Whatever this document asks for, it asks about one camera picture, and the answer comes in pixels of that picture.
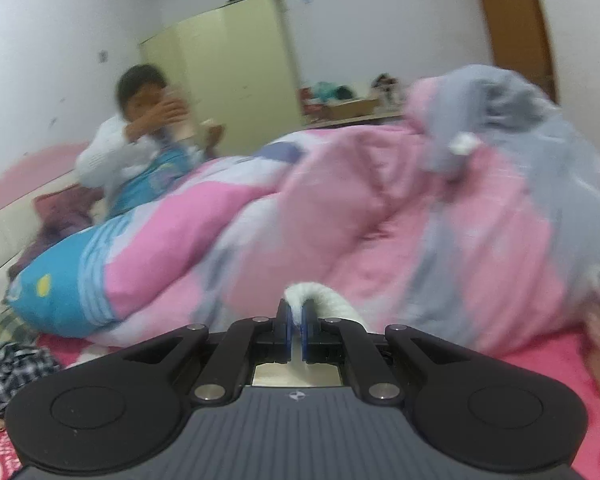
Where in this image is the green patterned pillow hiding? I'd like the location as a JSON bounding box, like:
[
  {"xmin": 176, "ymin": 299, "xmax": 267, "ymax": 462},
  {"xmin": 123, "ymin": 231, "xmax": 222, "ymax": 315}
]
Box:
[{"xmin": 0, "ymin": 312, "xmax": 36, "ymax": 348}]

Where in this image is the plaid shirt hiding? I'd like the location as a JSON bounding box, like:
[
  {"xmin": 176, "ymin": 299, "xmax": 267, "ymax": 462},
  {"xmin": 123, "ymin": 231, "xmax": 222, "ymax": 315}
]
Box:
[{"xmin": 0, "ymin": 342, "xmax": 61, "ymax": 416}]

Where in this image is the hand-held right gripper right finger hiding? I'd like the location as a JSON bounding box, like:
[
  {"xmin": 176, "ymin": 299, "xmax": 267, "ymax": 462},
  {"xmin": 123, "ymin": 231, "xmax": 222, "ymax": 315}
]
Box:
[{"xmin": 302, "ymin": 300, "xmax": 481, "ymax": 405}]

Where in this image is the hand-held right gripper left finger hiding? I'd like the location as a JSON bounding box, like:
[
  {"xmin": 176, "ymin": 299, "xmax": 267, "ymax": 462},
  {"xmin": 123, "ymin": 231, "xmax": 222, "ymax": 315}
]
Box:
[{"xmin": 105, "ymin": 299, "xmax": 293, "ymax": 405}]

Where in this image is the pink floral bed sheet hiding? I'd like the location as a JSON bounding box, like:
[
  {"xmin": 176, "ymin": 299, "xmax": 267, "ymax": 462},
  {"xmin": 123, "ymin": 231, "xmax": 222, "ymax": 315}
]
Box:
[{"xmin": 0, "ymin": 330, "xmax": 600, "ymax": 480}]

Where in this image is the white fleece sweater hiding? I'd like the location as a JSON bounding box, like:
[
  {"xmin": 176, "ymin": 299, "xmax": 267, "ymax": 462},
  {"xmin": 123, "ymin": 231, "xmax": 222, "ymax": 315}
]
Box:
[{"xmin": 252, "ymin": 282, "xmax": 366, "ymax": 388}]

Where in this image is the brown wooden door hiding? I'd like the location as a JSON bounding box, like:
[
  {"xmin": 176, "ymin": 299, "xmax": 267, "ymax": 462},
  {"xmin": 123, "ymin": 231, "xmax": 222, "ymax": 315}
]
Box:
[{"xmin": 470, "ymin": 0, "xmax": 558, "ymax": 106}]

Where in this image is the pink white headboard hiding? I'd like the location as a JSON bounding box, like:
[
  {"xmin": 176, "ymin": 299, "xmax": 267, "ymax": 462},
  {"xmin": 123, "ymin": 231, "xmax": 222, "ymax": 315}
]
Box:
[{"xmin": 0, "ymin": 142, "xmax": 101, "ymax": 286}]

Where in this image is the maroon pillow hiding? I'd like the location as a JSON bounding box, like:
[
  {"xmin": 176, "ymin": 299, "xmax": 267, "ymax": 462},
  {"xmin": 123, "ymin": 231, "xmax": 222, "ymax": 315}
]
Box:
[{"xmin": 7, "ymin": 185, "xmax": 106, "ymax": 281}]

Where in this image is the cream wardrobe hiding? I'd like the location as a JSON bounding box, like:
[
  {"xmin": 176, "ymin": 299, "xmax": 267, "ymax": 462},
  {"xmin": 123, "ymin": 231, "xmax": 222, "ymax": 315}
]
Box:
[{"xmin": 139, "ymin": 0, "xmax": 306, "ymax": 161}]

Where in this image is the blue striped pillow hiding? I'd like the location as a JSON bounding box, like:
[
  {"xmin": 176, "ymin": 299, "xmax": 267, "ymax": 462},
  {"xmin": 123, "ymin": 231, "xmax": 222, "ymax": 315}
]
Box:
[{"xmin": 5, "ymin": 145, "xmax": 198, "ymax": 339}]

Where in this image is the cluttered desk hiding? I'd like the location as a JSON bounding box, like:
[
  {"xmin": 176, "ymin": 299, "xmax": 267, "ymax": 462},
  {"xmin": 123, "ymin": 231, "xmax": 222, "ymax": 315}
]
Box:
[{"xmin": 300, "ymin": 75, "xmax": 406, "ymax": 126}]

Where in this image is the pink grey floral quilt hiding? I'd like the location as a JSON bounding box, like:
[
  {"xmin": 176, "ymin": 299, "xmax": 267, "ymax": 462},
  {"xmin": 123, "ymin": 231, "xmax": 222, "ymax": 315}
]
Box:
[{"xmin": 100, "ymin": 65, "xmax": 600, "ymax": 361}]

